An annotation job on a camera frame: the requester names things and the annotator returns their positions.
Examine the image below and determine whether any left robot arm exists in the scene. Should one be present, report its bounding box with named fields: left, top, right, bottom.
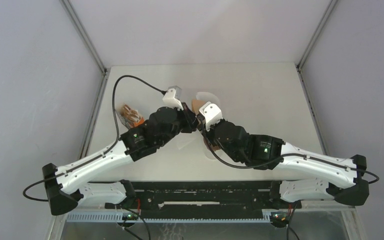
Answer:
left=42, top=103, right=198, bottom=216

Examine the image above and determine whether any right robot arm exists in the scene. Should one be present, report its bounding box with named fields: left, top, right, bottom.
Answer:
left=197, top=113, right=370, bottom=208

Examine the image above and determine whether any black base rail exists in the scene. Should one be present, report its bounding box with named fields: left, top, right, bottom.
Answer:
left=71, top=180, right=339, bottom=220

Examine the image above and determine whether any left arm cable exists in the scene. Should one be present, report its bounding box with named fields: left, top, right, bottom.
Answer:
left=22, top=74, right=168, bottom=203

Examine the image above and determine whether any dark wooden ring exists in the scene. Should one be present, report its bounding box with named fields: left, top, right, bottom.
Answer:
left=203, top=139, right=223, bottom=153

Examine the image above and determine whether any white paper coffee filter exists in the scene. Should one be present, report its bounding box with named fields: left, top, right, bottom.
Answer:
left=175, top=133, right=197, bottom=150
left=195, top=91, right=220, bottom=105

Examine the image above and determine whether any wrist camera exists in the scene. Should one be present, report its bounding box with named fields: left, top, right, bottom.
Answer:
left=199, top=102, right=224, bottom=132
left=162, top=85, right=184, bottom=111

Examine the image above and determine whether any orange filter holder box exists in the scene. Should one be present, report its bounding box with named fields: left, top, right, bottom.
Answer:
left=133, top=118, right=145, bottom=127

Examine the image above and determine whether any clear glass with brown band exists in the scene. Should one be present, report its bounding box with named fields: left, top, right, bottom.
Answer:
left=204, top=149, right=217, bottom=161

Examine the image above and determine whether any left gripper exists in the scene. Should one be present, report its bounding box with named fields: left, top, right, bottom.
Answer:
left=157, top=102, right=200, bottom=148

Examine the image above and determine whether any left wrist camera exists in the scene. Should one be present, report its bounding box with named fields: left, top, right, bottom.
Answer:
left=162, top=85, right=184, bottom=111

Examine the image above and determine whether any brown paper coffee filter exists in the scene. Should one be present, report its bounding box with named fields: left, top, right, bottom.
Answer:
left=191, top=99, right=206, bottom=115

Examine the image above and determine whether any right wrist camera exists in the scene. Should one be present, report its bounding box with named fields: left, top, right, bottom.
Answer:
left=199, top=102, right=224, bottom=132

